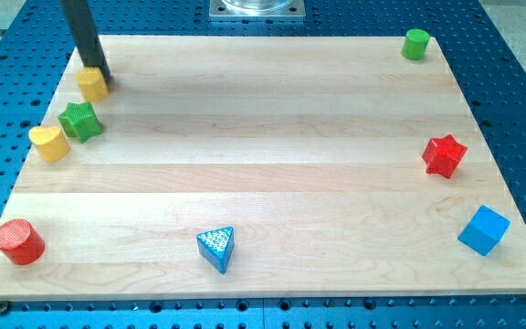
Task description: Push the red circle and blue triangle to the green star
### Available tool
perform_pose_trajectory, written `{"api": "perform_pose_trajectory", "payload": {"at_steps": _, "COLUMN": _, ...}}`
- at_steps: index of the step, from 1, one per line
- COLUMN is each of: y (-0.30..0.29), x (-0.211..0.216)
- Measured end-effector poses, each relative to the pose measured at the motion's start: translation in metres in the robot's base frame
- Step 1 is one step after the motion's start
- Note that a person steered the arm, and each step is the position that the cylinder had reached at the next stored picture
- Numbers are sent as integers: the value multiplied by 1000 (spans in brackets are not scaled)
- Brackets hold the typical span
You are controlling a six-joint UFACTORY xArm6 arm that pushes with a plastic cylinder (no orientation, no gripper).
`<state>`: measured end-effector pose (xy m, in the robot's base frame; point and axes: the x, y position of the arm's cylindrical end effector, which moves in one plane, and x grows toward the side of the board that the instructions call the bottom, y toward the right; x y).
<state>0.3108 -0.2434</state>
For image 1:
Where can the blue triangle block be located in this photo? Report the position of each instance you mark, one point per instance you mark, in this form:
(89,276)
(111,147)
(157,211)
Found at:
(217,246)

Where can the red star block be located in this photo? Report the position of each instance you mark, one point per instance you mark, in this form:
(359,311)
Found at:
(443,155)

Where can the green star block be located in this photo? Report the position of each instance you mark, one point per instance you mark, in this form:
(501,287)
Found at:
(79,120)

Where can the light wooden board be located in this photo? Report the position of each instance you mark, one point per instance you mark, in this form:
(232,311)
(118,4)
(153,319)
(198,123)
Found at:
(310,148)

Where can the yellow pentagon block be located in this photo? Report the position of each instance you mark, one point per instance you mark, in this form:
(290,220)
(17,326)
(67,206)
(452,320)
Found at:
(92,84)

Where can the green cylinder block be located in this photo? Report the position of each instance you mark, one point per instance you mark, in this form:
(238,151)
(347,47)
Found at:
(415,44)

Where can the yellow heart block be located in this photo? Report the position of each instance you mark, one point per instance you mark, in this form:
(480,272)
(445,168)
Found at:
(50,142)

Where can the blue cube block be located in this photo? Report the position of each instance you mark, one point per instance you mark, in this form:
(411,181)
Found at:
(484,231)

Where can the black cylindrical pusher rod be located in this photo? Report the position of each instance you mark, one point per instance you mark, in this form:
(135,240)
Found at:
(82,27)

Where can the red cylinder block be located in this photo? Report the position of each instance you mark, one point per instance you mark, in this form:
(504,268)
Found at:
(20,242)

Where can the blue perforated metal base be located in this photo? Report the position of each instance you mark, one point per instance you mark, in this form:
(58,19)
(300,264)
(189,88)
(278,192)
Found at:
(34,52)

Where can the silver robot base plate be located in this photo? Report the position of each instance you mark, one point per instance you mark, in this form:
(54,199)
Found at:
(228,9)

